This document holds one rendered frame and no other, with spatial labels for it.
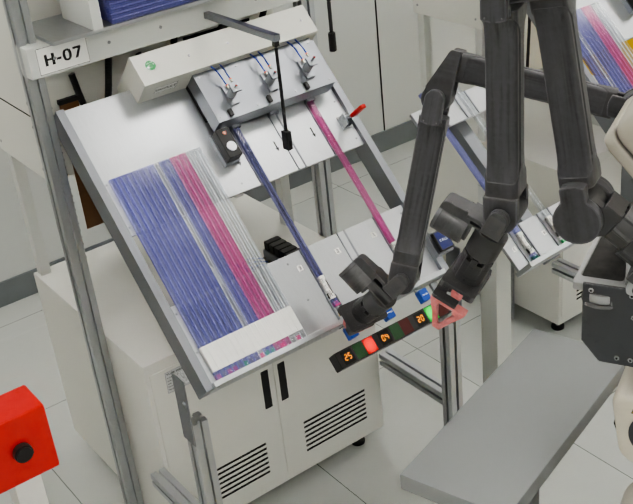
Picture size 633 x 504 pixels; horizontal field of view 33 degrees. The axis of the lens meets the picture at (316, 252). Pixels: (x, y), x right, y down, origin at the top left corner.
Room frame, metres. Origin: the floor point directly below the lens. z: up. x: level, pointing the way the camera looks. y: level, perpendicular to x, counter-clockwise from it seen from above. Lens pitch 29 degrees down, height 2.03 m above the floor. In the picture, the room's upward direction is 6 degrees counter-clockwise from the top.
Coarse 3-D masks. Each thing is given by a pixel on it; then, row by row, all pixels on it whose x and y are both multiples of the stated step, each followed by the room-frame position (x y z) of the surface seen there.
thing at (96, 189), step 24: (72, 144) 2.19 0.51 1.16; (96, 192) 2.13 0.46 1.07; (120, 216) 2.09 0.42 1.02; (120, 240) 2.06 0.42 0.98; (144, 264) 2.01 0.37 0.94; (144, 288) 2.00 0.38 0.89; (168, 312) 1.94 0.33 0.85; (168, 336) 1.94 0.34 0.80; (192, 360) 1.87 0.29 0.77; (192, 384) 1.87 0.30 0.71
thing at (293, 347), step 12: (432, 276) 2.18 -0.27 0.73; (420, 288) 2.21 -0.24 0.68; (396, 300) 2.16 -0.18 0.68; (336, 324) 2.01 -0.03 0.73; (312, 336) 1.97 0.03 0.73; (324, 336) 2.04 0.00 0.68; (288, 348) 1.94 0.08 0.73; (300, 348) 2.00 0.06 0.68; (264, 360) 1.90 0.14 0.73; (276, 360) 1.96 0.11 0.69; (240, 372) 1.87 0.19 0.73; (252, 372) 1.93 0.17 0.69; (216, 384) 1.83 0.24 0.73; (228, 384) 1.89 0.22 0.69
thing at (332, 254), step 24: (384, 216) 2.29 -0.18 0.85; (336, 240) 2.20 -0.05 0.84; (360, 240) 2.22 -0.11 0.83; (384, 240) 2.24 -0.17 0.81; (288, 264) 2.12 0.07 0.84; (336, 264) 2.15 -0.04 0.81; (384, 264) 2.19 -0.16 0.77; (432, 264) 2.22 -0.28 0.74; (288, 288) 2.07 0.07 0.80; (312, 288) 2.09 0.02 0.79; (336, 288) 2.10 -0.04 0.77; (312, 312) 2.04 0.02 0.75; (336, 312) 2.05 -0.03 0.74
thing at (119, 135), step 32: (128, 96) 2.34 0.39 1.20; (160, 96) 2.37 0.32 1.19; (320, 96) 2.50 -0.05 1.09; (96, 128) 2.25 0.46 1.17; (128, 128) 2.27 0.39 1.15; (160, 128) 2.30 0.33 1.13; (192, 128) 2.32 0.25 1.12; (256, 128) 2.37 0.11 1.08; (288, 128) 2.40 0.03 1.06; (320, 128) 2.43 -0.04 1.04; (352, 128) 2.46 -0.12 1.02; (96, 160) 2.19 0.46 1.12; (128, 160) 2.21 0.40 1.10; (160, 160) 2.23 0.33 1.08; (288, 160) 2.33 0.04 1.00; (320, 160) 2.36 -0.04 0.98; (128, 224) 2.09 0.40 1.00
